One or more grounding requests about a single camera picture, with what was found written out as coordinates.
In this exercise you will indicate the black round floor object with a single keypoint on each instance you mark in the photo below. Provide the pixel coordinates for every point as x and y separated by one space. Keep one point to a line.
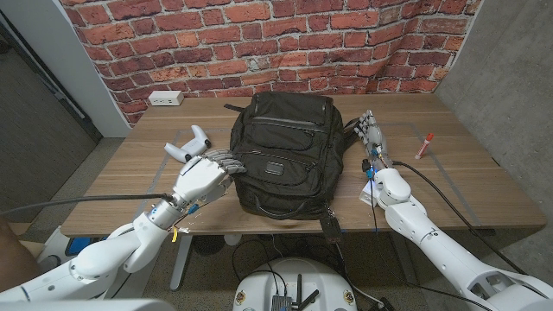
208 245

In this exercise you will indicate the black hanging backpack tag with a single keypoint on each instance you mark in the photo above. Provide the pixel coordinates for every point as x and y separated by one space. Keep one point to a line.
330 226

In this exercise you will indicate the small white box package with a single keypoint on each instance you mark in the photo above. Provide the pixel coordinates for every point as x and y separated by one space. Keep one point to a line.
366 196

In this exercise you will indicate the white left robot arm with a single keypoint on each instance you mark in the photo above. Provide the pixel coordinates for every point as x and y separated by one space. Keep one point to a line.
99 259

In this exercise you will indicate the brick print backdrop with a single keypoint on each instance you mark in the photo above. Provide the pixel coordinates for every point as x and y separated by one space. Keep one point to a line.
259 43

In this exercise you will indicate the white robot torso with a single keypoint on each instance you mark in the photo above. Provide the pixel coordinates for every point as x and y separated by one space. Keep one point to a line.
259 285

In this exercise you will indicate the blue white floor item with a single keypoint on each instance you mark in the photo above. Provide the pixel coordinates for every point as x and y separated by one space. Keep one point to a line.
84 246

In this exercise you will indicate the white robot head rim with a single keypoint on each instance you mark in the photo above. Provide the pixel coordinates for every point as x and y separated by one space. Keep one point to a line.
86 306

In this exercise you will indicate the white table leg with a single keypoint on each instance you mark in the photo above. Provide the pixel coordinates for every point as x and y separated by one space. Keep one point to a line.
180 263

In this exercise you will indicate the red white marker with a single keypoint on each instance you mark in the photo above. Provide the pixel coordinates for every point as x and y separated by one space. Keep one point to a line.
424 146

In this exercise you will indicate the white game controller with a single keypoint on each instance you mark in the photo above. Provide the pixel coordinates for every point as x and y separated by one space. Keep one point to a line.
190 144

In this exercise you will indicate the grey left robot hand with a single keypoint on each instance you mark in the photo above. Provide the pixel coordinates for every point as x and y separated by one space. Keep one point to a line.
203 177

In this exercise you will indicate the black backpack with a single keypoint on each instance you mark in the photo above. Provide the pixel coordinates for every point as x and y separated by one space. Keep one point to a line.
285 142

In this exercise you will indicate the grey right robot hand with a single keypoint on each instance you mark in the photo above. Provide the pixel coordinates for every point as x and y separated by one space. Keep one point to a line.
375 140

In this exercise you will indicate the white power strip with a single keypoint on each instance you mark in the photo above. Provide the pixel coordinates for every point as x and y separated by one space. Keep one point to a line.
166 98

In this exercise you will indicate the small computer with antennas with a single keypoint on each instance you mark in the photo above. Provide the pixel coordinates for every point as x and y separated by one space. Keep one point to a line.
281 302

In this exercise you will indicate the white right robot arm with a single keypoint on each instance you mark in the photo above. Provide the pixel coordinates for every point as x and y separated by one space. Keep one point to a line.
432 233

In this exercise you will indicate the dark table leg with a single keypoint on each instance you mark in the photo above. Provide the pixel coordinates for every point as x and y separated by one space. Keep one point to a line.
404 259

